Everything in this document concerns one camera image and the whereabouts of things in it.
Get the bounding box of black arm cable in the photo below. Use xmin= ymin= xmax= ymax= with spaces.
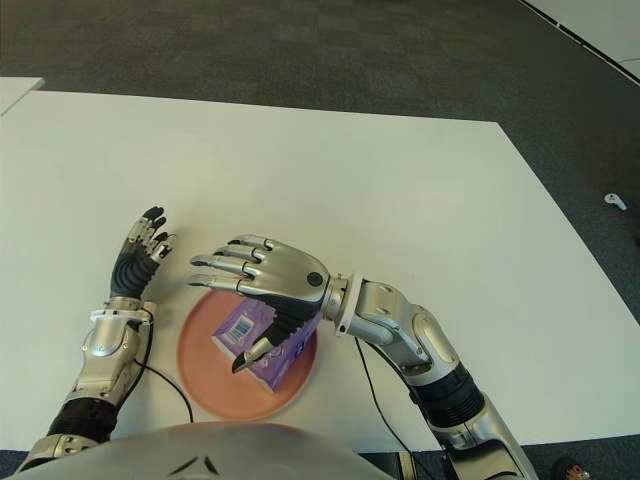
xmin=132 ymin=319 xmax=195 ymax=425
xmin=353 ymin=337 xmax=431 ymax=480

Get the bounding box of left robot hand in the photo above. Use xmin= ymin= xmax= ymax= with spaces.
xmin=108 ymin=205 xmax=176 ymax=301

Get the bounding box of pink round plate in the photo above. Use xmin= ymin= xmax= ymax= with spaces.
xmin=176 ymin=287 xmax=319 ymax=421

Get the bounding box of purple tissue paper pack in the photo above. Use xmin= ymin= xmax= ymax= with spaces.
xmin=210 ymin=298 xmax=321 ymax=394

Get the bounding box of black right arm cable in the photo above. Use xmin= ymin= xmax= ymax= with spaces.
xmin=353 ymin=337 xmax=431 ymax=480

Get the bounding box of white neighbouring table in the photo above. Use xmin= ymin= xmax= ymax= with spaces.
xmin=0 ymin=77 xmax=45 ymax=117

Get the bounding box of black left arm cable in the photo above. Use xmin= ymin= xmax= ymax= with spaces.
xmin=132 ymin=319 xmax=195 ymax=425

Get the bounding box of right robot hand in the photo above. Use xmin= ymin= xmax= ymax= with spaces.
xmin=187 ymin=233 xmax=334 ymax=375

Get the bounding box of grey robot torso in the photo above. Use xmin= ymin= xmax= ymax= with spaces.
xmin=0 ymin=421 xmax=396 ymax=480

